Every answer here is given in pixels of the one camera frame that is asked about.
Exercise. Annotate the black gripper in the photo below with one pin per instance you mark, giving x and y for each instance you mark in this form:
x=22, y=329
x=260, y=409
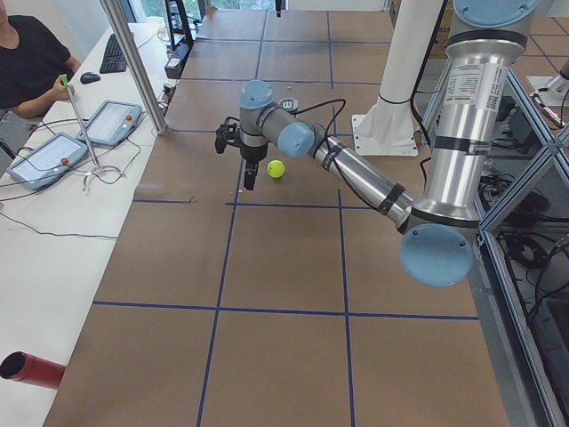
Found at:
x=252, y=154

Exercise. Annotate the yellow tennis ball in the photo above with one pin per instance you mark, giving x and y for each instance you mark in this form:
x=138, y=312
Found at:
x=276, y=169

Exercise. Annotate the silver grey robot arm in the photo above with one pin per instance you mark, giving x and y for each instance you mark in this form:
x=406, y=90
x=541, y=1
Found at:
x=438, y=227

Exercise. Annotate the clear tennis ball can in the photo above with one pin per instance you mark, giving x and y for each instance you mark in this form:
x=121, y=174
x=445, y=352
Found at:
x=291, y=105

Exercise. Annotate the black computer box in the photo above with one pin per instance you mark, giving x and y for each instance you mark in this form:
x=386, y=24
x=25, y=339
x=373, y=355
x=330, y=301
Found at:
x=176, y=63

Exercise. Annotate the far blue teach pendant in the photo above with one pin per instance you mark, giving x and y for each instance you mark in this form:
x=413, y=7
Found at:
x=112, y=123

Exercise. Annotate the blue teach pendant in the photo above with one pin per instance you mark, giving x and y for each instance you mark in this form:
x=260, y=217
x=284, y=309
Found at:
x=47, y=163
x=112, y=123

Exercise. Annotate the black keyboard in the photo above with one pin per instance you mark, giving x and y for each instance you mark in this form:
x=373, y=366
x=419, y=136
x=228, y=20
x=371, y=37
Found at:
x=113, y=60

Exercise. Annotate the black computer mouse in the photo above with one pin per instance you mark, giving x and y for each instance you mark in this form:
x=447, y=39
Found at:
x=89, y=78

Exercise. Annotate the near blue teach pendant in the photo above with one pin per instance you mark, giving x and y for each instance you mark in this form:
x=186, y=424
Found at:
x=47, y=163

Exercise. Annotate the metal reacher stick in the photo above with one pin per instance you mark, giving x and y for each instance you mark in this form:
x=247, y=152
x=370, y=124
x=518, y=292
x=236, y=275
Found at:
x=98, y=170

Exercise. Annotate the person in black shirt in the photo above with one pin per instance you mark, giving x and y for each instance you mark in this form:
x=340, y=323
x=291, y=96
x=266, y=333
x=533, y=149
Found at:
x=33, y=60

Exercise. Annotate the red cylinder tube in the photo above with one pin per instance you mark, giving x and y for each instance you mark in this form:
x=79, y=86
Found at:
x=22, y=367

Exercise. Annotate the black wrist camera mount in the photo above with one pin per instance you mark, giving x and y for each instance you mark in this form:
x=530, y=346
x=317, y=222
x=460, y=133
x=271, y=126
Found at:
x=227, y=134

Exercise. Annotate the white pedestal column base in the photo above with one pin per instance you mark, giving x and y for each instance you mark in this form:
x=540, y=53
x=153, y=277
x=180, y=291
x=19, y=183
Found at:
x=387, y=128

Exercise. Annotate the aluminium frame post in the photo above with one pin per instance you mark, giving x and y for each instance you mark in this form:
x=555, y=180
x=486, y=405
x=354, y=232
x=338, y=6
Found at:
x=119, y=24

